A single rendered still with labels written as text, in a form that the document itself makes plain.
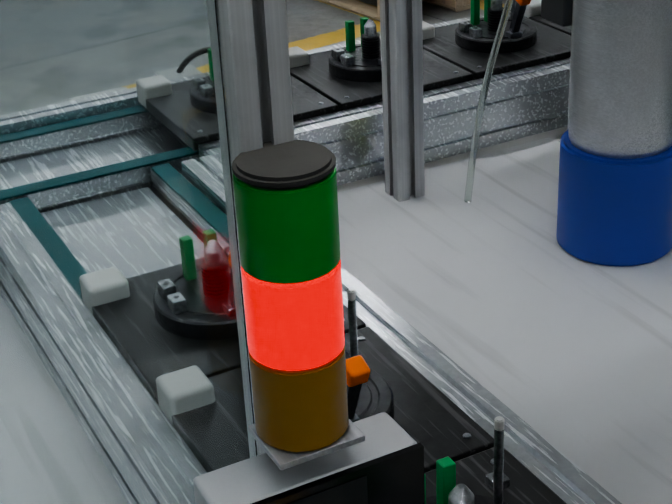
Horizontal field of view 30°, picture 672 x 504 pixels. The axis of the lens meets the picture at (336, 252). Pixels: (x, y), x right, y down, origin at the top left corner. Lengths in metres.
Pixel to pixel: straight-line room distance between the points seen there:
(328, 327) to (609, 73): 1.01
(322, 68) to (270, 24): 1.49
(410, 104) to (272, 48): 1.23
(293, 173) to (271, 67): 0.05
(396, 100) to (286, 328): 1.20
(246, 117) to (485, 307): 1.00
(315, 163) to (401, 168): 1.24
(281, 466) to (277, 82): 0.20
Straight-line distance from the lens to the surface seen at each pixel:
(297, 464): 0.66
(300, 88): 2.00
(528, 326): 1.54
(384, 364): 1.26
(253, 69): 0.60
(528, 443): 1.17
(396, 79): 1.78
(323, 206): 0.59
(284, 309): 0.61
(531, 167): 1.97
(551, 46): 2.17
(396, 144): 1.82
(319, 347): 0.63
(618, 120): 1.61
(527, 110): 2.07
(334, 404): 0.65
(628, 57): 1.58
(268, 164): 0.60
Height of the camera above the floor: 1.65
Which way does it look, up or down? 27 degrees down
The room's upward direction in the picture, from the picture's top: 3 degrees counter-clockwise
